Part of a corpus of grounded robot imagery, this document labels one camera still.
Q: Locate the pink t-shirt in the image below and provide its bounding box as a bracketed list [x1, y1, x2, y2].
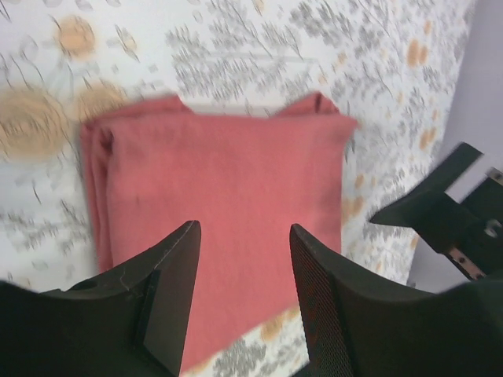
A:
[80, 93, 358, 371]

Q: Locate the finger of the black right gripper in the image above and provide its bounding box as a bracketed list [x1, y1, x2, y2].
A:
[369, 142, 483, 227]

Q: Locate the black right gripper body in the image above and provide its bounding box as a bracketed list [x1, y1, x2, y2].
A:
[416, 168, 502, 280]

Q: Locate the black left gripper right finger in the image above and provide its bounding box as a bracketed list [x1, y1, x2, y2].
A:
[289, 225, 502, 376]

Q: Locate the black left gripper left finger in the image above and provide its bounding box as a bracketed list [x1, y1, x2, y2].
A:
[1, 221, 201, 376]

